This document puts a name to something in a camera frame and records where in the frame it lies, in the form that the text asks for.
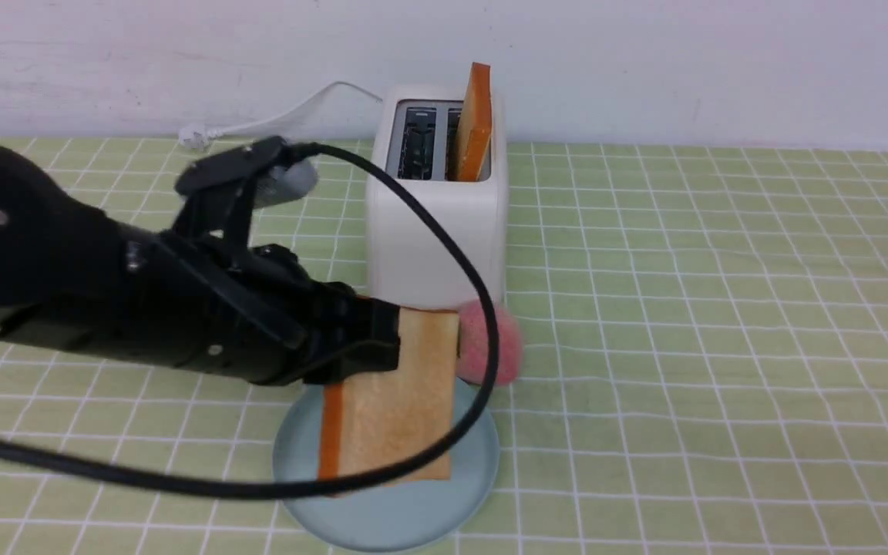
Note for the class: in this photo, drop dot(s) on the toast slice with orange crust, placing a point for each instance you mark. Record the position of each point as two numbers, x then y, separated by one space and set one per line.
378 419

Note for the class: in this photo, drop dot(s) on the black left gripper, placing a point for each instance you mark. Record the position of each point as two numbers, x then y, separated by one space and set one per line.
209 305

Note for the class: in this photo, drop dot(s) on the light blue round plate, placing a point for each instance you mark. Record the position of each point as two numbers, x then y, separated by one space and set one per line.
395 519

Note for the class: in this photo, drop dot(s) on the green checkered tablecloth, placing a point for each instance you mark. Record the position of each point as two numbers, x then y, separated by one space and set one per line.
705 371

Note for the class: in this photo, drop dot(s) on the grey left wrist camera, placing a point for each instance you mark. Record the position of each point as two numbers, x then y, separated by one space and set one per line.
266 166

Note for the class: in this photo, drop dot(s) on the pink peach toy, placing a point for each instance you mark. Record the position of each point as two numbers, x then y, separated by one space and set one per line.
473 345

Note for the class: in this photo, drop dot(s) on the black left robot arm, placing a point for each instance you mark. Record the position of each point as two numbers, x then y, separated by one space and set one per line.
62 267

